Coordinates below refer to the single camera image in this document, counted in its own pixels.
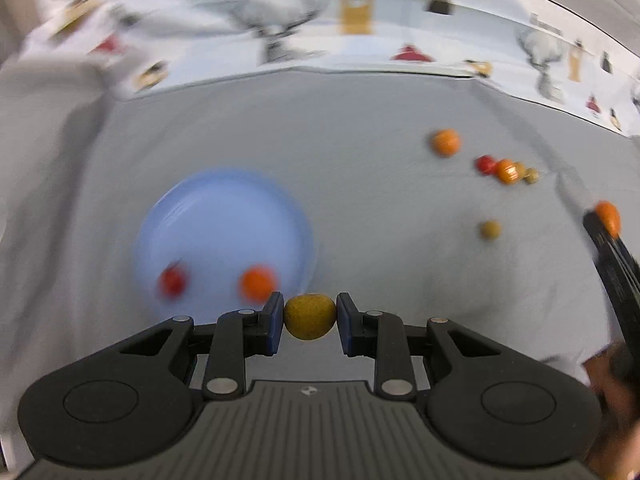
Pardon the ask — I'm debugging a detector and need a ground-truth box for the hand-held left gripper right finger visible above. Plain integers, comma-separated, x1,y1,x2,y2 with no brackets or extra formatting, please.
336,292,505,401

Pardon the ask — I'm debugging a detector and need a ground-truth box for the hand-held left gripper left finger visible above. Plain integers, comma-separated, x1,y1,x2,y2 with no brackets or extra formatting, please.
117,291,286,401

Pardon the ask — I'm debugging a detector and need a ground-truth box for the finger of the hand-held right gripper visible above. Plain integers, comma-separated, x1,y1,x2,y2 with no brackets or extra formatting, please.
582,210,640,353

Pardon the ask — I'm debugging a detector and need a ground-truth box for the light blue plate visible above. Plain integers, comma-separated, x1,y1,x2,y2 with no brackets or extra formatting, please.
132,167,317,323

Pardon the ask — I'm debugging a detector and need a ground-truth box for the plastic-wrapped orange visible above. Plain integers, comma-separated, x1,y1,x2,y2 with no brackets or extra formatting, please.
495,158,522,186

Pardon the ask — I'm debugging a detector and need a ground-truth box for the person's right hand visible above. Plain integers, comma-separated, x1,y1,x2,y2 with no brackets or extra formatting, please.
584,345,640,480

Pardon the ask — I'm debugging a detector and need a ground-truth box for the white printed cloth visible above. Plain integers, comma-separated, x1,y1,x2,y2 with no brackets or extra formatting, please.
20,0,640,136

